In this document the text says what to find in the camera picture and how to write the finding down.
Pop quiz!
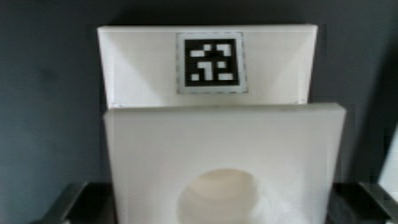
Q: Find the white right rail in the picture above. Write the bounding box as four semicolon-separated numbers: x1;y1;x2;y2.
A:
378;125;398;201

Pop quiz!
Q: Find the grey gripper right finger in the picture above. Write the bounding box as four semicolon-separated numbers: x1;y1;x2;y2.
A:
336;182;398;224

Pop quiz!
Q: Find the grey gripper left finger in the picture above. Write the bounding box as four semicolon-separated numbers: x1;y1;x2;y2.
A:
28;182;87;224

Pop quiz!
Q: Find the white lamp base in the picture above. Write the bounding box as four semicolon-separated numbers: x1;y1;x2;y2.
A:
97;24;346;224

